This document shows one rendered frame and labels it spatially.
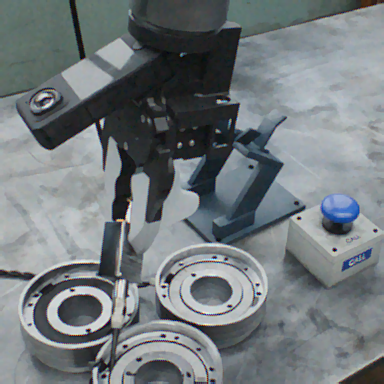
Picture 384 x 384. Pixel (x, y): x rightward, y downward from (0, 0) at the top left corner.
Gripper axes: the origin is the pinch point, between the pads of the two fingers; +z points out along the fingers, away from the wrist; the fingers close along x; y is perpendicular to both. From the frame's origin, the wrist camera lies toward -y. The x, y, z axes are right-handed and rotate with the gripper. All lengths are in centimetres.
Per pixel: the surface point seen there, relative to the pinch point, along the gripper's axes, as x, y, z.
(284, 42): 39, 49, 4
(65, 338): -2.9, -6.2, 7.7
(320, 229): -4.3, 20.4, 2.5
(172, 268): -0.2, 5.8, 6.1
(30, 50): 157, 54, 60
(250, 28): 158, 141, 59
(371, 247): -8.1, 24.5, 3.2
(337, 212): -5.4, 20.8, -0.4
